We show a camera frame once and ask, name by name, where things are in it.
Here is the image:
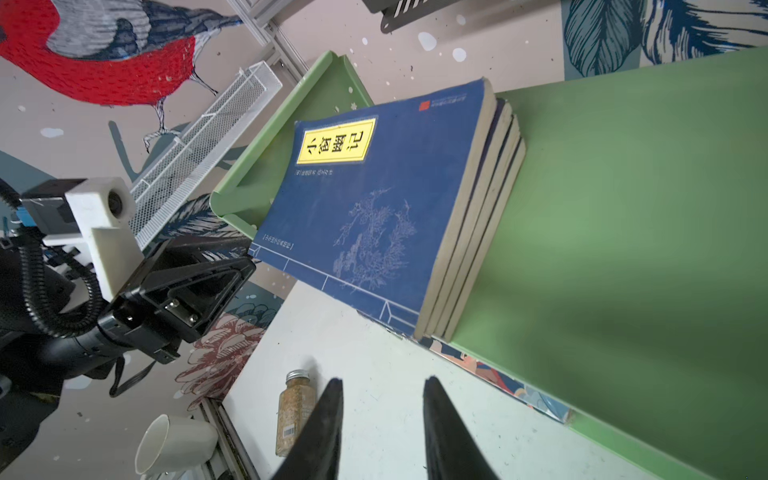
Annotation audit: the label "colourful illustrated large book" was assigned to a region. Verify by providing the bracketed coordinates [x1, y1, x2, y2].
[417, 337, 571, 424]

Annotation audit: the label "green wooden shelf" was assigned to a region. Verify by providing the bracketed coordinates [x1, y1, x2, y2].
[211, 47, 767, 479]

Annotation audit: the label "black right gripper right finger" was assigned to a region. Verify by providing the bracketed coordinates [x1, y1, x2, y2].
[423, 376, 498, 480]

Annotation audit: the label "black hanging basket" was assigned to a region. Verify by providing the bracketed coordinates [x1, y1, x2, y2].
[363, 0, 458, 34]

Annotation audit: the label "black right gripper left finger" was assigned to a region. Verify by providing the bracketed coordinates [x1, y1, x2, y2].
[272, 378, 344, 480]

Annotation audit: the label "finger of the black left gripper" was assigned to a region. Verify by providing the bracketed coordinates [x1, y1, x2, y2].
[161, 257, 256, 343]
[118, 236, 255, 300]

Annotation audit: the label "white cup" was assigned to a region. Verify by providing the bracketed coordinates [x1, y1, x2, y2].
[134, 414, 219, 477]

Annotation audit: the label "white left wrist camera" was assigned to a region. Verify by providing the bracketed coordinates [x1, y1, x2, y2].
[20, 177, 144, 301]

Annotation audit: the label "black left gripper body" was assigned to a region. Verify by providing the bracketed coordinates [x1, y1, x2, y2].
[98, 293, 192, 364]

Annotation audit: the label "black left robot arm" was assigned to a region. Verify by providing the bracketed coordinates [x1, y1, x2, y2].
[1, 178, 256, 466]

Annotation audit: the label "spice jar brown contents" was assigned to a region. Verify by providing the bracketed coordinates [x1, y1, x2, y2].
[275, 369, 317, 458]

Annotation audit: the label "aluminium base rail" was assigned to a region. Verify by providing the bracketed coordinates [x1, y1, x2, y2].
[189, 398, 260, 480]

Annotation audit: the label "white wire mesh basket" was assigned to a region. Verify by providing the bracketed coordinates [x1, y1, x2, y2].
[130, 61, 282, 249]

